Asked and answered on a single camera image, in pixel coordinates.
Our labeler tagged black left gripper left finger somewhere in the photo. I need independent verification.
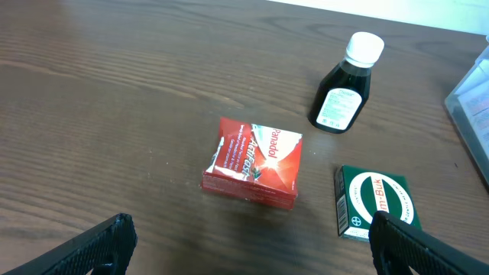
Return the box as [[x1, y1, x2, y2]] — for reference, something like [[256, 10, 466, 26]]
[[5, 213, 138, 275]]

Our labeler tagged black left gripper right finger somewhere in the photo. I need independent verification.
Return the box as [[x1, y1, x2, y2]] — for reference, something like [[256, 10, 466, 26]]
[[369, 211, 488, 275]]

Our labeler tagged clear plastic container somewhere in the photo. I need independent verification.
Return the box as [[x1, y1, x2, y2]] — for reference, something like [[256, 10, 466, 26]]
[[444, 48, 488, 188]]

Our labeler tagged green round-logo box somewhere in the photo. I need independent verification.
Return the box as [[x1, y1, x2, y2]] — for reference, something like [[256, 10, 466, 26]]
[[334, 165, 421, 241]]

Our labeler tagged red Panadol box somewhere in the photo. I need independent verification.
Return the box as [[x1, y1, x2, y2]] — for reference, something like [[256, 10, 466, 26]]
[[200, 117, 303, 210]]

